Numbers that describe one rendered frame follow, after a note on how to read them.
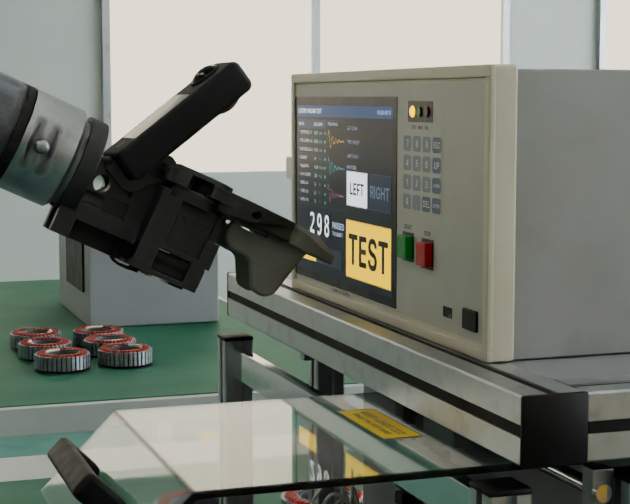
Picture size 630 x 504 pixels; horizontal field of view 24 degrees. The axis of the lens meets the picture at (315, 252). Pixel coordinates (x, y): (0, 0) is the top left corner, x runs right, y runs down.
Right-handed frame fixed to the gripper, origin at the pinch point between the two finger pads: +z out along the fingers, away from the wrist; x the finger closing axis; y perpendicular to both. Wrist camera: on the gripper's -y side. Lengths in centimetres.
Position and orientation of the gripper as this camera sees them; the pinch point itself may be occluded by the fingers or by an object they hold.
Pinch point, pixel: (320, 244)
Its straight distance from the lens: 111.2
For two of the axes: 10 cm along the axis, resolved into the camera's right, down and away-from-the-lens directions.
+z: 8.6, 3.9, 3.4
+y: -4.0, 9.1, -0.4
